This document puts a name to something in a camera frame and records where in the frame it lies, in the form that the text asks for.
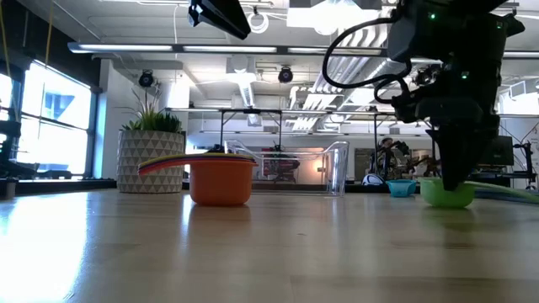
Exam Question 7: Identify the black computer monitor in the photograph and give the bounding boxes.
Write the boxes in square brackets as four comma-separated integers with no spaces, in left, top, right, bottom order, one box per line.
[490,134,515,167]

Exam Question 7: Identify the long ceiling light strip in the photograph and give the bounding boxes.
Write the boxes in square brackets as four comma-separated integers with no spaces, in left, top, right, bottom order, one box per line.
[67,40,539,59]

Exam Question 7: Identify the white triangle-patterned planter pot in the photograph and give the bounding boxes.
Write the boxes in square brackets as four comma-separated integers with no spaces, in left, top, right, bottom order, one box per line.
[116,129,186,194]

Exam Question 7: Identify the person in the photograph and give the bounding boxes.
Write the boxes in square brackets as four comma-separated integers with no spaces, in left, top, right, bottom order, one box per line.
[376,136,399,178]

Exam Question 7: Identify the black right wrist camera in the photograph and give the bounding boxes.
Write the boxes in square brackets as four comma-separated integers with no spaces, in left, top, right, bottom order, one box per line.
[387,14,418,64]

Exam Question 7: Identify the clear plastic basket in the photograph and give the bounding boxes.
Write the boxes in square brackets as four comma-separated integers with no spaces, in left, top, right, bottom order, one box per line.
[224,140,350,197]

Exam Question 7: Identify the white ceiling light panel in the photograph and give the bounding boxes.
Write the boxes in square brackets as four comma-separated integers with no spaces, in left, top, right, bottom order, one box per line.
[286,0,395,37]

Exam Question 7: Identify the green measuring cup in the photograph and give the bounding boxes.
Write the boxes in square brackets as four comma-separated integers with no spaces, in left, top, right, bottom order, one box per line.
[419,176,539,209]

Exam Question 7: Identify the white ceiling pipe bundle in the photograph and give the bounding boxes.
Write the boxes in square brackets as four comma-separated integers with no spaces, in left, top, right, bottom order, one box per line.
[313,27,382,94]

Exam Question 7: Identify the black background rig frame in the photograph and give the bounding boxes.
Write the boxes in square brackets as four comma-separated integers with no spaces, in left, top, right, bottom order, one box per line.
[218,108,284,148]

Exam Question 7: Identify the green potted plant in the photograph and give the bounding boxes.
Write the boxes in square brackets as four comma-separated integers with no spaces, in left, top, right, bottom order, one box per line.
[120,82,184,132]

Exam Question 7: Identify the orange measuring cup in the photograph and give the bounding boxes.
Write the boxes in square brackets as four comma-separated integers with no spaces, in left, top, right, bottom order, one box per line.
[137,153,259,207]

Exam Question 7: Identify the black equipment stand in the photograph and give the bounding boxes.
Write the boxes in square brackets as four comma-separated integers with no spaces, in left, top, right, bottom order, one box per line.
[512,141,538,191]

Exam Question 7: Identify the small light blue measuring cup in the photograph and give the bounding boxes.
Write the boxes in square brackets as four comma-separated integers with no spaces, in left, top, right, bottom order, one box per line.
[386,179,418,199]

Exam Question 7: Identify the white cable coil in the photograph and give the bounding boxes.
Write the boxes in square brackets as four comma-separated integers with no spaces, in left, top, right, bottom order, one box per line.
[247,11,270,35]

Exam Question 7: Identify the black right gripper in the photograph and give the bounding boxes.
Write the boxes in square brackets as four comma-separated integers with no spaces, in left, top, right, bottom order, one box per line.
[391,70,503,193]

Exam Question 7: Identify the black table frame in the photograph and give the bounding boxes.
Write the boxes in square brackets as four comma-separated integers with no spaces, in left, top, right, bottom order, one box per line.
[16,178,539,206]

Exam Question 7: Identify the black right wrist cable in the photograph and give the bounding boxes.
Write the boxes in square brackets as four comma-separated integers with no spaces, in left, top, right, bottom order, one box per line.
[322,16,412,105]

